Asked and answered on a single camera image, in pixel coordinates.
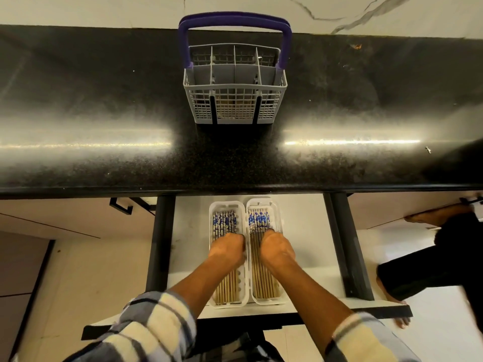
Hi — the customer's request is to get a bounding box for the person's left hand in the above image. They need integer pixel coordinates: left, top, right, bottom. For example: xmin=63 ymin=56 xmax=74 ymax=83
xmin=207 ymin=233 xmax=246 ymax=270

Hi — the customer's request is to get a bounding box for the person's right hand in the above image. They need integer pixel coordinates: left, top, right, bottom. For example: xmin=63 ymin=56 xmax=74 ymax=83
xmin=258 ymin=229 xmax=296 ymax=269

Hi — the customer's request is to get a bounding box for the person's right forearm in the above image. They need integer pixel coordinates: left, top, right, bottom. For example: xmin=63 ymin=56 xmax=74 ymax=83
xmin=273 ymin=260 xmax=355 ymax=355

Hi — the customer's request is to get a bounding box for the person's left forearm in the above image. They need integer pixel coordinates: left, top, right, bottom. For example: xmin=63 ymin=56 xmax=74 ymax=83
xmin=168 ymin=256 xmax=236 ymax=319

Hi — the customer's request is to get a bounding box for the bundle of blue-patterned wooden chopsticks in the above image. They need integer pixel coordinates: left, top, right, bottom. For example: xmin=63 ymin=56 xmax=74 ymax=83
xmin=212 ymin=210 xmax=244 ymax=304
xmin=249 ymin=208 xmax=282 ymax=300

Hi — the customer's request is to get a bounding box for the clear plastic chopstick tray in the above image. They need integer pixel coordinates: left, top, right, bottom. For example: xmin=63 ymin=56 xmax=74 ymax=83
xmin=209 ymin=201 xmax=251 ymax=309
xmin=246 ymin=198 xmax=287 ymax=306

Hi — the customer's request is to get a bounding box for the white drawer with black rails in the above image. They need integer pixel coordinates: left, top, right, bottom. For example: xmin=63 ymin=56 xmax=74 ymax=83
xmin=81 ymin=192 xmax=413 ymax=340

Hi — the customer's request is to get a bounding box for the plaid shirt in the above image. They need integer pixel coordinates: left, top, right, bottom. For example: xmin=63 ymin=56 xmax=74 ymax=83
xmin=63 ymin=291 xmax=422 ymax=362

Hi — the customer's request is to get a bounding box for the beige cabinet door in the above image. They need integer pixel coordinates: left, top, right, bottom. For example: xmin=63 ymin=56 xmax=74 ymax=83
xmin=0 ymin=197 xmax=157 ymax=240
xmin=346 ymin=191 xmax=483 ymax=231

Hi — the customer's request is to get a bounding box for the grey cutlery basket purple handle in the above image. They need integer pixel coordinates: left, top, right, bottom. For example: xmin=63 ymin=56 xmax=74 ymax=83
xmin=178 ymin=12 xmax=293 ymax=125

